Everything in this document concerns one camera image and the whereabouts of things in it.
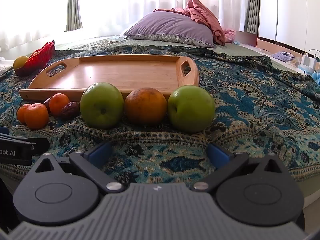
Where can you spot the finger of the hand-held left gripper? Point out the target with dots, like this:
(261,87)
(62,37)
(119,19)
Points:
(41,146)
(3,130)

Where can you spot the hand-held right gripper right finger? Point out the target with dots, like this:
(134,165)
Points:
(218,155)

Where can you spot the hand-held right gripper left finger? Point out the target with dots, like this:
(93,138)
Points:
(100,152)

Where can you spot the small mandarin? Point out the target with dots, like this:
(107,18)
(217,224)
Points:
(36,117)
(20,113)
(59,103)

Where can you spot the brown date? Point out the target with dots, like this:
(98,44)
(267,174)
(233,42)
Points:
(69,110)
(47,103)

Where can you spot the green apple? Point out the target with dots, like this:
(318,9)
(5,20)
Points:
(191,108)
(101,106)

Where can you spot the large orange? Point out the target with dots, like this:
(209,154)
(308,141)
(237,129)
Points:
(145,106)

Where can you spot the blue patterned blanket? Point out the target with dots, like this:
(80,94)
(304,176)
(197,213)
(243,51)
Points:
(250,110)

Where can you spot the white cloth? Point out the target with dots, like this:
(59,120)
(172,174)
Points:
(5,65)

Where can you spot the yellow citrus fruit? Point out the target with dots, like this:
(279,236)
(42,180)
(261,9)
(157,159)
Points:
(20,62)

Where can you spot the orange fruit in bowl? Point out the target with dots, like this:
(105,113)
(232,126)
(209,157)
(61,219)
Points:
(35,54)

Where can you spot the red glass bowl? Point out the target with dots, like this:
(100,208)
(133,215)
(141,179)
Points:
(41,56)

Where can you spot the green quilted bedspread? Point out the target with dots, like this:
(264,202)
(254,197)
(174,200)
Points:
(226,50)

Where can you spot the lilac cloth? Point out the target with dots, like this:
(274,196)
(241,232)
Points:
(283,56)

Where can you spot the white pillow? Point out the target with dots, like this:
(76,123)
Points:
(124,33)

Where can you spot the light blue object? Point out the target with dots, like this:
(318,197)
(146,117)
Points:
(317,78)

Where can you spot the white chargers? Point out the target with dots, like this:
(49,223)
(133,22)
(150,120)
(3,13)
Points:
(308,61)

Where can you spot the purple pillow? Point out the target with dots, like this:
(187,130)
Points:
(172,27)

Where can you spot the pink duvet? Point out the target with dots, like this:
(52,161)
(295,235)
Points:
(205,15)

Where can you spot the grey-green curtain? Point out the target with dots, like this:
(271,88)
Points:
(252,5)
(74,5)

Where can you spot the white sheer curtain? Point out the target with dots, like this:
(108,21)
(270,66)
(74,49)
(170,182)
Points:
(125,0)

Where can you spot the white wardrobe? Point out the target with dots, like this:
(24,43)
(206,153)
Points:
(292,10)

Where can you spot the wooden bed frame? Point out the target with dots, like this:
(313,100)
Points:
(247,38)

